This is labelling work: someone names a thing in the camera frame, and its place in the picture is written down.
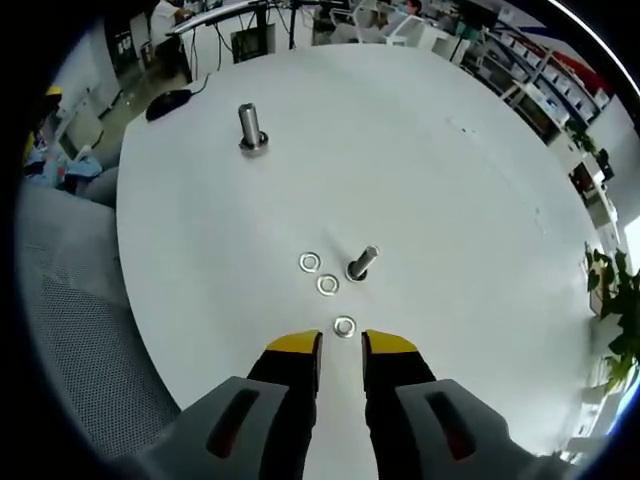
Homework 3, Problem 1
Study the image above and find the large leafy potted plant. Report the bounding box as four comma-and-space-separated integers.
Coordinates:
583, 243, 640, 396

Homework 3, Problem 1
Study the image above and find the white office chair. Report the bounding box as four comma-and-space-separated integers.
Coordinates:
384, 12, 426, 49

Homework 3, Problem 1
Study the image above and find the blue cloth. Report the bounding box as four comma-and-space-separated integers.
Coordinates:
27, 149, 106, 191

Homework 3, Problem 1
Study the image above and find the white laptop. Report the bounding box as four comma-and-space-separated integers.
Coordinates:
165, 0, 266, 35

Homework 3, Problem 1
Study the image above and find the black computer tower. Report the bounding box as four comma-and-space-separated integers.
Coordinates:
231, 24, 276, 64

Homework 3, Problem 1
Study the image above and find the shelf with white bins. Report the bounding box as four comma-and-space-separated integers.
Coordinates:
459, 14, 614, 146

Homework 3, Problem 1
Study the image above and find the small potted plant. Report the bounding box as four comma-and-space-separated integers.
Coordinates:
567, 119, 609, 161

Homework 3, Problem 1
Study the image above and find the grey mesh office chair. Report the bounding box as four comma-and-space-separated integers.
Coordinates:
14, 164, 181, 461

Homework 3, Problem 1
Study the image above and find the thick threaded stud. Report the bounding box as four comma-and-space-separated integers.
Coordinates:
237, 101, 272, 157

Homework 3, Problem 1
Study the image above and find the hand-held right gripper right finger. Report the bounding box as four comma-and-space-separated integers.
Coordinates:
360, 328, 551, 480

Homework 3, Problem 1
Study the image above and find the thin threaded stud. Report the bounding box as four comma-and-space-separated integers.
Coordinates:
344, 243, 381, 282

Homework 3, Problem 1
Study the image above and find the white desk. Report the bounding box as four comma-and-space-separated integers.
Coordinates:
569, 149, 621, 241

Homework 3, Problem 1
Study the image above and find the black laptop stand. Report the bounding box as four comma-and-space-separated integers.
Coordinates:
164, 0, 301, 66

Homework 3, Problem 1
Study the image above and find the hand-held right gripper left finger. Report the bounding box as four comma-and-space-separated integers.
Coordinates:
134, 328, 325, 480

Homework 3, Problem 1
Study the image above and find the black computer mouse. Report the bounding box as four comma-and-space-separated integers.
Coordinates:
145, 90, 192, 121

